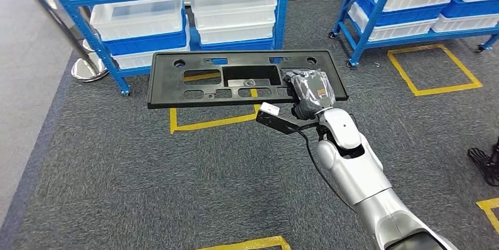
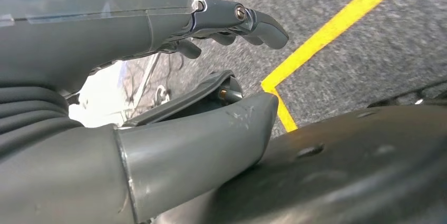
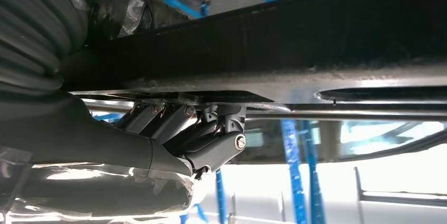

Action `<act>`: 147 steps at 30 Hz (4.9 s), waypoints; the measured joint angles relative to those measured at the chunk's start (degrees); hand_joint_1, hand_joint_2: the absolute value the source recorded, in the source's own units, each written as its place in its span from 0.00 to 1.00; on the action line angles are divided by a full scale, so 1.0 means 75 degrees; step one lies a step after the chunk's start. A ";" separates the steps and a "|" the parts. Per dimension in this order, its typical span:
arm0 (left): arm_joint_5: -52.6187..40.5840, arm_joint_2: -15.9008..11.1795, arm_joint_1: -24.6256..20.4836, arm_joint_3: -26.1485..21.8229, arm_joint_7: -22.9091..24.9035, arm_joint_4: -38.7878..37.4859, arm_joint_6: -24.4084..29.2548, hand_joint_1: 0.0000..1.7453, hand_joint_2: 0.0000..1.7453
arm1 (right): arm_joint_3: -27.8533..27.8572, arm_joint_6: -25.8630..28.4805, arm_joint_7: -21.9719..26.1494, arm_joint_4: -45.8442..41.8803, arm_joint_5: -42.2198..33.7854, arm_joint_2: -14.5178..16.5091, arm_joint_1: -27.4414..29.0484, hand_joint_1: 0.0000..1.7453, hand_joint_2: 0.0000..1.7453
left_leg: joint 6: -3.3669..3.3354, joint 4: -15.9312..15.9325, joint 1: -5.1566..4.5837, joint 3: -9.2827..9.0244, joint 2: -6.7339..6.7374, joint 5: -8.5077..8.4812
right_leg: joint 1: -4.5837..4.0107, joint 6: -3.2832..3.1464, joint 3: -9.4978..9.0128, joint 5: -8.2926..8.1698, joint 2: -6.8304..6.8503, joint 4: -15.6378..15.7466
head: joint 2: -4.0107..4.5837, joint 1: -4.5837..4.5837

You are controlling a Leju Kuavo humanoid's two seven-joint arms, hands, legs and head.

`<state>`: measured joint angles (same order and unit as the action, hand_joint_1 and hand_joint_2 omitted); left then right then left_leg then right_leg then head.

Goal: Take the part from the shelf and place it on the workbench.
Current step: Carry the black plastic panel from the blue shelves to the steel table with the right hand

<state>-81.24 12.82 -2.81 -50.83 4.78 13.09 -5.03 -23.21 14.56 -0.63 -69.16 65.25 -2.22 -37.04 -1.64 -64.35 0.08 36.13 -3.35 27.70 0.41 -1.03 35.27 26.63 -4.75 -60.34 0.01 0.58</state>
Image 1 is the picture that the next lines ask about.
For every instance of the black plastic panel part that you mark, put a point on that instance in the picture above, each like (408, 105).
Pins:
(171, 84)

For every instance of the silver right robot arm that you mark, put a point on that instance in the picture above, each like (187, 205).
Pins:
(351, 170)

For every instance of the yellow floor tape square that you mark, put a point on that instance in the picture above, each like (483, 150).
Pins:
(249, 242)
(210, 124)
(448, 89)

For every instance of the blue plastic bin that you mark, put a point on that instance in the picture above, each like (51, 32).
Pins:
(234, 44)
(471, 8)
(409, 16)

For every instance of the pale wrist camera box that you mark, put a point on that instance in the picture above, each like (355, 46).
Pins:
(269, 108)

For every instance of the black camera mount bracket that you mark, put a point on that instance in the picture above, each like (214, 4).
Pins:
(280, 123)

